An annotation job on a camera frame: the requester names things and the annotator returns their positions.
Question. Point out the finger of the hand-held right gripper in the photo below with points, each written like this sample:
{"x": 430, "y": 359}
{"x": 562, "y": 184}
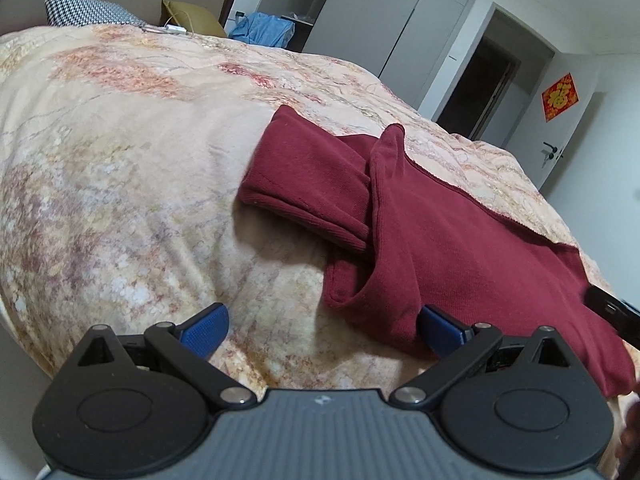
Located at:
{"x": 612, "y": 310}

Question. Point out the blue clothing heap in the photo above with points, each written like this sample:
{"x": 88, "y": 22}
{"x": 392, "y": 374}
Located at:
{"x": 262, "y": 30}

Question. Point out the dark red sweater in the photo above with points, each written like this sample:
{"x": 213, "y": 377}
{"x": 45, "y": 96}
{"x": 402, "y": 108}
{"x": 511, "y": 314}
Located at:
{"x": 450, "y": 240}

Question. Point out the red diamond door decoration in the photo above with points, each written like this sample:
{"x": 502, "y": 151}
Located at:
{"x": 561, "y": 97}

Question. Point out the white room door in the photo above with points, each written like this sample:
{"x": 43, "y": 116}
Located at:
{"x": 545, "y": 135}

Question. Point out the olive green pillow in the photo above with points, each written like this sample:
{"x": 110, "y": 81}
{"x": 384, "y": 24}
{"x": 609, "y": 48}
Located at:
{"x": 192, "y": 17}

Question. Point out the floral beige duvet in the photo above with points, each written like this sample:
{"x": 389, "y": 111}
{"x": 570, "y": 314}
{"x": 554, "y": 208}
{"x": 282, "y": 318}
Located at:
{"x": 125, "y": 185}

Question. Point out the houndstooth pillow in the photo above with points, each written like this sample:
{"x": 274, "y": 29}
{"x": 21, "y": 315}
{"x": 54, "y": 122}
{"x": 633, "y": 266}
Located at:
{"x": 90, "y": 11}

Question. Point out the grey wardrobe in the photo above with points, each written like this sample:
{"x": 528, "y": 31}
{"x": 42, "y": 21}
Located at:
{"x": 380, "y": 15}

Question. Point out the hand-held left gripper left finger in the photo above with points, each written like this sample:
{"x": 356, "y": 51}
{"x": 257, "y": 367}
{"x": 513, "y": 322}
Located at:
{"x": 206, "y": 327}

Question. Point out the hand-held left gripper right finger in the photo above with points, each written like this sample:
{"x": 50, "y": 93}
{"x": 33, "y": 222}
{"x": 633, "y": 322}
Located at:
{"x": 440, "y": 331}

